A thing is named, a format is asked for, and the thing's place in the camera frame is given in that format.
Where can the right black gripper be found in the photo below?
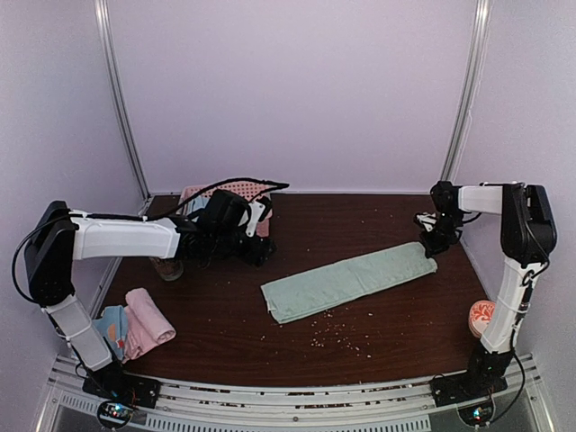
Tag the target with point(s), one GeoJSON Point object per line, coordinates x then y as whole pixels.
{"type": "Point", "coordinates": [433, 247]}

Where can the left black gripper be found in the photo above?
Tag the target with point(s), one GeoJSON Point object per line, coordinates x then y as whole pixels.
{"type": "Point", "coordinates": [258, 254]}

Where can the green towel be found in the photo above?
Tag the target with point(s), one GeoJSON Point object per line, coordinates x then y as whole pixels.
{"type": "Point", "coordinates": [302, 295]}

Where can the light blue towel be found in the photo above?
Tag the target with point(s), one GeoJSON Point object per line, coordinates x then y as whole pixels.
{"type": "Point", "coordinates": [195, 205]}

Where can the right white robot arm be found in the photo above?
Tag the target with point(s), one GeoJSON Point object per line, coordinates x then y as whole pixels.
{"type": "Point", "coordinates": [527, 237]}

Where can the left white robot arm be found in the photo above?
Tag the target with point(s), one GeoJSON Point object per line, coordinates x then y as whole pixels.
{"type": "Point", "coordinates": [225, 227]}

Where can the pink plastic basket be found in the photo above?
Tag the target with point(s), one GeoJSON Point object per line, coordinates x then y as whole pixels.
{"type": "Point", "coordinates": [253, 191]}

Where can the orange patterned coaster stack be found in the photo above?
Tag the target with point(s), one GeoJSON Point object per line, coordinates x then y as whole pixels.
{"type": "Point", "coordinates": [479, 317]}

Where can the patterned ceramic mug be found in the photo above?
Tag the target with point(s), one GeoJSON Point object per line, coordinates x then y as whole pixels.
{"type": "Point", "coordinates": [168, 270]}

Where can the pink towel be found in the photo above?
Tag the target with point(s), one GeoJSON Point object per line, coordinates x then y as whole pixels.
{"type": "Point", "coordinates": [148, 328]}

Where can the blue patterned towel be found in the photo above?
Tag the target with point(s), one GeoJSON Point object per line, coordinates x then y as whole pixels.
{"type": "Point", "coordinates": [113, 327]}

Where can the right circuit board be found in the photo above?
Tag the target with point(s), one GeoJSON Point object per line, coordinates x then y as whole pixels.
{"type": "Point", "coordinates": [476, 415]}

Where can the circuit board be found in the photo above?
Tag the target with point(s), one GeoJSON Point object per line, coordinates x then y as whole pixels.
{"type": "Point", "coordinates": [476, 415]}
{"type": "Point", "coordinates": [114, 415]}

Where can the left circuit board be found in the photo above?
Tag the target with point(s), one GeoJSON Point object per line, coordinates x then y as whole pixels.
{"type": "Point", "coordinates": [114, 415]}

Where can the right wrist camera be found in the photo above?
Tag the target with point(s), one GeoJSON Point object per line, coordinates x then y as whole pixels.
{"type": "Point", "coordinates": [426, 221]}

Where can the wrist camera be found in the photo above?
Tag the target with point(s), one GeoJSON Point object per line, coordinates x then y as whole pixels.
{"type": "Point", "coordinates": [426, 221]}
{"type": "Point", "coordinates": [259, 216]}

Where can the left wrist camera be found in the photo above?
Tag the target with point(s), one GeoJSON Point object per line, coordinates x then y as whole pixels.
{"type": "Point", "coordinates": [259, 216]}

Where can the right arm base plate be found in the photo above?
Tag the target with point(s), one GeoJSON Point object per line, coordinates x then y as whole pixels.
{"type": "Point", "coordinates": [458, 388]}

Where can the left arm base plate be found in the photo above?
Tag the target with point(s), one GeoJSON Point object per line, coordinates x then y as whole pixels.
{"type": "Point", "coordinates": [128, 389]}

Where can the right aluminium post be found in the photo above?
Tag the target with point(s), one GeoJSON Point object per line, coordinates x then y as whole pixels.
{"type": "Point", "coordinates": [471, 84]}

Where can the aluminium post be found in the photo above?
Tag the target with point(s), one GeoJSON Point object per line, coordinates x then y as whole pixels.
{"type": "Point", "coordinates": [471, 84]}
{"type": "Point", "coordinates": [103, 22]}

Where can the left aluminium post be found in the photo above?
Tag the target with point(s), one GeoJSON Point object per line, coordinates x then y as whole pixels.
{"type": "Point", "coordinates": [103, 22]}

